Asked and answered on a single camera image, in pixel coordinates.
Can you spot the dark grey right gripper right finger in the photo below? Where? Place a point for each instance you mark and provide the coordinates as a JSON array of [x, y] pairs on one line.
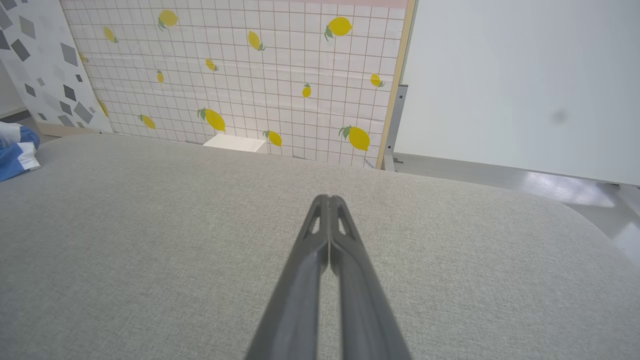
[[362, 290]]

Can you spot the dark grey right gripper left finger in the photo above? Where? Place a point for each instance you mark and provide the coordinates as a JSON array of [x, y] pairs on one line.
[[300, 280]]

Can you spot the blue cloth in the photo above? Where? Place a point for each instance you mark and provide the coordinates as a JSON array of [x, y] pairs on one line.
[[17, 152]]

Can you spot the white box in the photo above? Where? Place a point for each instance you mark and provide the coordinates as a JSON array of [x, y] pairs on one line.
[[235, 143]]

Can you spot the lemon print grid board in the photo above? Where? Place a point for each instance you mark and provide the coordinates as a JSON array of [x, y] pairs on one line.
[[250, 90]]

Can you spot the white partition panel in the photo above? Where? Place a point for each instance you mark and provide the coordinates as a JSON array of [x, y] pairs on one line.
[[525, 75]]

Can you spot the white panel with grey shapes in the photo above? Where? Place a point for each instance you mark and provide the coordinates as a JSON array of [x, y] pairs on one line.
[[45, 60]]

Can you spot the grey metal bracket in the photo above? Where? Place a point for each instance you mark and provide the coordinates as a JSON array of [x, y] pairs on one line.
[[396, 120]]

